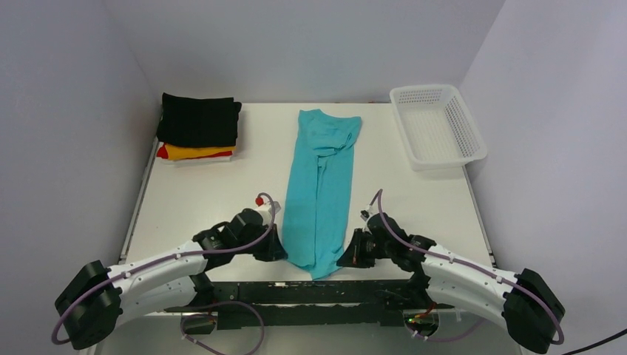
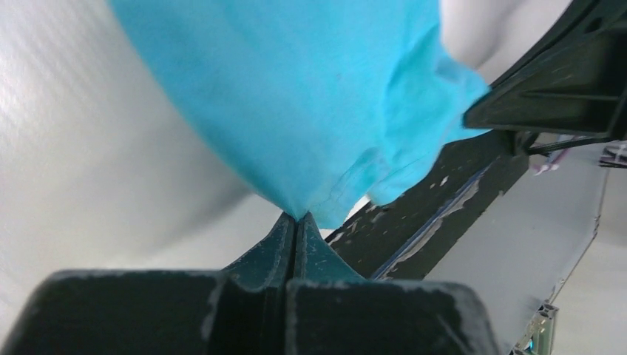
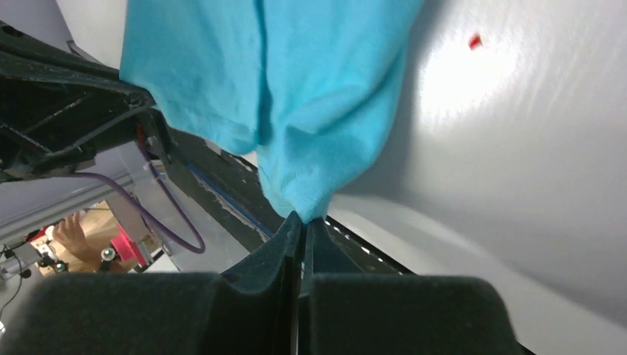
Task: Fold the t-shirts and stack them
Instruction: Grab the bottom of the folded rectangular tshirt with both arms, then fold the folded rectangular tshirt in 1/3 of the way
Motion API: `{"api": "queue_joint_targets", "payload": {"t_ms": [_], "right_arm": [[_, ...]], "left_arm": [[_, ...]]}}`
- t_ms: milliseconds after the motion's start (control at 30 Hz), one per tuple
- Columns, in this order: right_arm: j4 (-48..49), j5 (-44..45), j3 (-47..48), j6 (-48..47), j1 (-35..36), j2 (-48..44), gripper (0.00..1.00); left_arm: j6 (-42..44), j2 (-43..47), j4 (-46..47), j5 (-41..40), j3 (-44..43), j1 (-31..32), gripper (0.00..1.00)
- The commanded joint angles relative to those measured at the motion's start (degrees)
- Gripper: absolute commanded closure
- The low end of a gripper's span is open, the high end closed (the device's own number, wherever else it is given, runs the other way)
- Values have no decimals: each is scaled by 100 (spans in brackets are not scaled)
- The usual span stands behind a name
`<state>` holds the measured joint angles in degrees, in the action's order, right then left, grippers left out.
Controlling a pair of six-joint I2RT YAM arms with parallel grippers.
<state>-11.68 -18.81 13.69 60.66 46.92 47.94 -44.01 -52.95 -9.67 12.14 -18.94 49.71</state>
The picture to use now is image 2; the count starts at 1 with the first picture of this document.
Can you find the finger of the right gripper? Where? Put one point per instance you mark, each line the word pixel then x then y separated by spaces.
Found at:
pixel 571 82

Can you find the turquoise t-shirt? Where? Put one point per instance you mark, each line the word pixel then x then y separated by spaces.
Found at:
pixel 314 104

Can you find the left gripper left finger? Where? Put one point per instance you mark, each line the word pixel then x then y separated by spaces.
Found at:
pixel 237 310

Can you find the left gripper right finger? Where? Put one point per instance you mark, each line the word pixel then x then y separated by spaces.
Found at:
pixel 330 309

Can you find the aluminium frame rail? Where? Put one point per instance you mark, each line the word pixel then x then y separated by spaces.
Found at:
pixel 539 336

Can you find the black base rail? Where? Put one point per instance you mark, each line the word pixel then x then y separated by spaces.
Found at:
pixel 375 236

